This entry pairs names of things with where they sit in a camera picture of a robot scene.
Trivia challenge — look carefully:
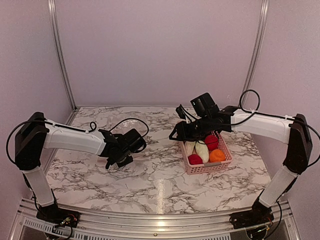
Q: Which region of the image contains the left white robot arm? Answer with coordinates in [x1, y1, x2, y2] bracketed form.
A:
[14, 111, 139, 223]

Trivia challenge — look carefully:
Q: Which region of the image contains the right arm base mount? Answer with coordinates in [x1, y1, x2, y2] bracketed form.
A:
[229, 199, 275, 229]

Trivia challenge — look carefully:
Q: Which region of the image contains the front aluminium rail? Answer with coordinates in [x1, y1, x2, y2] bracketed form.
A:
[14, 197, 298, 240]

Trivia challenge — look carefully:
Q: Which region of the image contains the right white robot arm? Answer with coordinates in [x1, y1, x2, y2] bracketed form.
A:
[169, 106, 313, 224]

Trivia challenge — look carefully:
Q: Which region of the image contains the dark red fuzzy fruit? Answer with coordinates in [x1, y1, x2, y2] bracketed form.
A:
[188, 154, 203, 165]

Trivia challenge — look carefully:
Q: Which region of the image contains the clear zip top bag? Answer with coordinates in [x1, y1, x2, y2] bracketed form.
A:
[98, 117, 150, 169]

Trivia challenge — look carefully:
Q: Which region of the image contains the red apple toy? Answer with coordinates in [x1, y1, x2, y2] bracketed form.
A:
[204, 134, 219, 151]

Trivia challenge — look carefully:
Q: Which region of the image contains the pink perforated plastic basket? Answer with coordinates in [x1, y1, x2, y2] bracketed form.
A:
[180, 132, 233, 175]

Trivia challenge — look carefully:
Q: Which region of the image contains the right aluminium frame post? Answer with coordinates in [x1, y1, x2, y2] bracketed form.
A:
[242, 0, 270, 92]

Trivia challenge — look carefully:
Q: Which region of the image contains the aluminium frame post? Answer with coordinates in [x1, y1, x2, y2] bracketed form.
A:
[47, 0, 78, 112]
[242, 0, 270, 92]

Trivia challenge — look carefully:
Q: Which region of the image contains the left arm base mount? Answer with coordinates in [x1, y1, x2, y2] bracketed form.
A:
[34, 198, 80, 228]

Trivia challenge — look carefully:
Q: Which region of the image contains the left aluminium frame post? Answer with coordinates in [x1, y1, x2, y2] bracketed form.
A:
[47, 0, 78, 112]

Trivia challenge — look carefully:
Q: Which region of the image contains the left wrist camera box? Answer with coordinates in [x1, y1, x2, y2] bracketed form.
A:
[118, 128, 147, 154]

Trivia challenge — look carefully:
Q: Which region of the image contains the white radish upper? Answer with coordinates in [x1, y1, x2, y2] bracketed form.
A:
[184, 141, 196, 156]

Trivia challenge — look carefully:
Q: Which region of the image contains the orange tangerine toy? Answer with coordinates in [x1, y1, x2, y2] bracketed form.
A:
[209, 149, 226, 163]

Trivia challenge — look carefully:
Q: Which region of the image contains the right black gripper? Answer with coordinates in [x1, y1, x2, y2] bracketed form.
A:
[169, 114, 213, 142]

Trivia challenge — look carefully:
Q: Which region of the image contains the white radish with leaves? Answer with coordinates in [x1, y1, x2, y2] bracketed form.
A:
[195, 140, 210, 164]

